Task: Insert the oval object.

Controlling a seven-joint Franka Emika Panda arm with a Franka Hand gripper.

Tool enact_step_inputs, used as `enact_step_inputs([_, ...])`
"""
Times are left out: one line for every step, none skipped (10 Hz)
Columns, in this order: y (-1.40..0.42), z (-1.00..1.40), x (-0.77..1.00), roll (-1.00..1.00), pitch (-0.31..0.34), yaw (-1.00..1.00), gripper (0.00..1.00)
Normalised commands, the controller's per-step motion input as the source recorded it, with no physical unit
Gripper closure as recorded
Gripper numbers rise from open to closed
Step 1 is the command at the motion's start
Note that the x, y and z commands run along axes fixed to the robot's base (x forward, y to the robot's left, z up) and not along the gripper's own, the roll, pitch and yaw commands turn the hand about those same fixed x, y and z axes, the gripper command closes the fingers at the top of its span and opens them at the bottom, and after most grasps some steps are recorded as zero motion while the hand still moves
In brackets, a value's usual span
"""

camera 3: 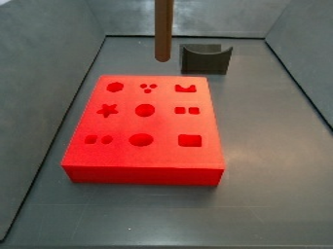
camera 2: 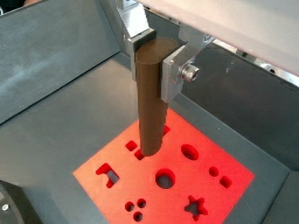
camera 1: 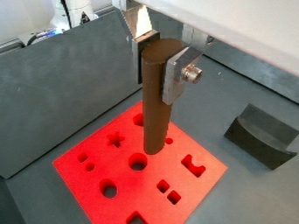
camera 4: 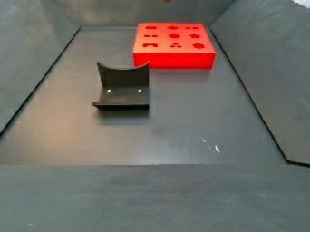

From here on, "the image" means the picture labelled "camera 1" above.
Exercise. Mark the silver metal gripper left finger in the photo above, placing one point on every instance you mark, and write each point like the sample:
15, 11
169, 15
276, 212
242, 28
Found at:
144, 35

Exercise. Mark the black curved holder block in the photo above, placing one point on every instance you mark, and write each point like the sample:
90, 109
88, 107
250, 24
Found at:
262, 136

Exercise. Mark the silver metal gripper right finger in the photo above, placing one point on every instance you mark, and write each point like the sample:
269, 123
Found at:
181, 67

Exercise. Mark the red shape sorter block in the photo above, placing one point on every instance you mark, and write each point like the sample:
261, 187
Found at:
121, 184

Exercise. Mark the brown oval peg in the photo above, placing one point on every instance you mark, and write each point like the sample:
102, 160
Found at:
157, 111

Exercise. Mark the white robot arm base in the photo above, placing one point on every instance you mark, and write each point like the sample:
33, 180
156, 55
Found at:
70, 14

